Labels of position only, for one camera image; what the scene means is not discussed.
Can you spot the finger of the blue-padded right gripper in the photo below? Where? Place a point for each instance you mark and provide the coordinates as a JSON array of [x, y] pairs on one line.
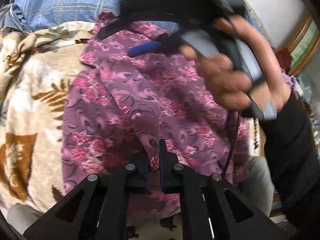
[[155, 47]]

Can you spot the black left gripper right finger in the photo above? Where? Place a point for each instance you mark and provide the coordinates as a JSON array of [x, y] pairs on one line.
[[139, 177]]

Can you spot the purple floral garment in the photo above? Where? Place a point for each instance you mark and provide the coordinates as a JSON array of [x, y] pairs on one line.
[[119, 105]]

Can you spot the black sleeved right forearm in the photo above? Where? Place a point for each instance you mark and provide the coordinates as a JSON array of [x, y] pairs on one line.
[[294, 167]]

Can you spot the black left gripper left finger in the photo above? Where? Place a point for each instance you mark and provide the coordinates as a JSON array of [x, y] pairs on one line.
[[115, 25]]

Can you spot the wooden framed cabinet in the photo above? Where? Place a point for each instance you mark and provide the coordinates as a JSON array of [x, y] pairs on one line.
[[303, 45]]

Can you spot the beige leaf-pattern blanket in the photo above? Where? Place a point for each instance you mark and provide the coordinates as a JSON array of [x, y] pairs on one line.
[[37, 70]]

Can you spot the person's right hand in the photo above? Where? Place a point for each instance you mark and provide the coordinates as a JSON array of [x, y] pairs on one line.
[[231, 89]]

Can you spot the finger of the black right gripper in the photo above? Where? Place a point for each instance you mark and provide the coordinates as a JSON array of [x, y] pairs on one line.
[[169, 181]]

